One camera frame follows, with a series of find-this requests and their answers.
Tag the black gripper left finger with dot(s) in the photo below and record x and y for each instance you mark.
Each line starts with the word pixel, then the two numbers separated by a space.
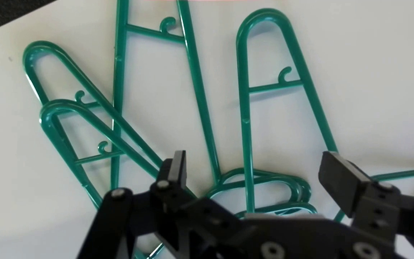
pixel 171 179

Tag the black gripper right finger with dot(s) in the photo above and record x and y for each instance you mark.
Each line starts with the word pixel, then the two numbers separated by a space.
pixel 348 186

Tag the green plastic hanger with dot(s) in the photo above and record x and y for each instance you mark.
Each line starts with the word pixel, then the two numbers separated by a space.
pixel 158 85
pixel 349 89

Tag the green plastic hanger on table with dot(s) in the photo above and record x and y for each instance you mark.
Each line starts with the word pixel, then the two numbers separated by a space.
pixel 158 85

